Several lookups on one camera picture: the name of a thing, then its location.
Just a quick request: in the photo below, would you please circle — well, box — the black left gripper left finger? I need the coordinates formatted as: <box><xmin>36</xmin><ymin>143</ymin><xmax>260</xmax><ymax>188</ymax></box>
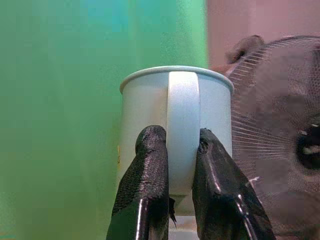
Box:
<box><xmin>105</xmin><ymin>125</ymin><xmax>177</xmax><ymax>240</ymax></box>

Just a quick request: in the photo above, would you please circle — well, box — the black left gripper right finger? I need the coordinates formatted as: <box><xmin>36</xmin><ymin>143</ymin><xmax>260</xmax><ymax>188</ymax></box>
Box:
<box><xmin>191</xmin><ymin>128</ymin><xmax>277</xmax><ymax>240</ymax></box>

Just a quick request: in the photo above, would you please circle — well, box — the white mug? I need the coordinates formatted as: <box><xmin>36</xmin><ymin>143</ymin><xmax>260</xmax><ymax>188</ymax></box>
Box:
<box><xmin>116</xmin><ymin>65</ymin><xmax>235</xmax><ymax>216</ymax></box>

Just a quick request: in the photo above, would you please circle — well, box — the electric fan with wire guard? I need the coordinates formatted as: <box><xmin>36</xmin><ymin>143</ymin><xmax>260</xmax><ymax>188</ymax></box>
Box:
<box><xmin>209</xmin><ymin>34</ymin><xmax>320</xmax><ymax>240</ymax></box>

